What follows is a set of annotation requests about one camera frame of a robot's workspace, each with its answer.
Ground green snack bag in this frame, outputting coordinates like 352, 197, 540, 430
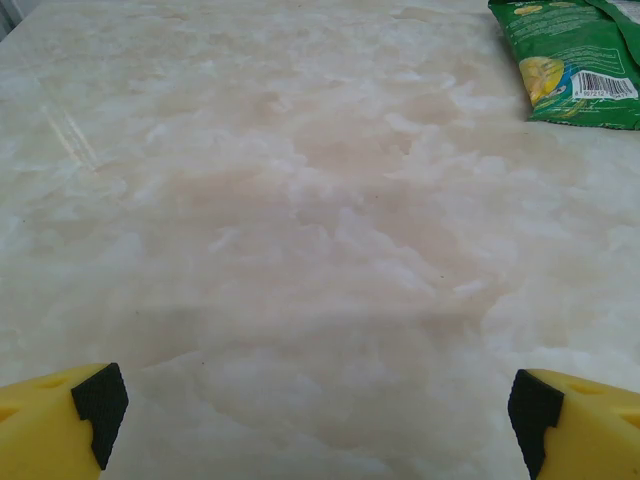
487, 0, 640, 132

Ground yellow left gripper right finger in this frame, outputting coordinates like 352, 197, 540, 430
506, 368, 640, 480

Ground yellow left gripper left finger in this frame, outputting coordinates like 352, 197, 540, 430
0, 362, 130, 480

